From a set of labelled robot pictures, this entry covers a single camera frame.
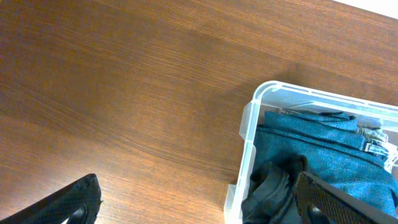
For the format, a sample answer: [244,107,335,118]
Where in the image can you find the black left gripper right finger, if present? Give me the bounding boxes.
[294,172,397,224]

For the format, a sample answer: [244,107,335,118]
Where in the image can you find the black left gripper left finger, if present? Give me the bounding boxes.
[1,174,102,224]

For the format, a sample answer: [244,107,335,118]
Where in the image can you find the black garment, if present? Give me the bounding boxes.
[241,155,310,224]

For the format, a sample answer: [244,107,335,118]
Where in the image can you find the dark blue jeans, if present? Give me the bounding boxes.
[253,111,397,216]

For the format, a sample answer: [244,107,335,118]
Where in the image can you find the light blue jeans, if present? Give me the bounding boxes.
[356,127,397,174]

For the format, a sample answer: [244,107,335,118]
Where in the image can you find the clear plastic storage bin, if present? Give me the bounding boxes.
[224,81,397,223]

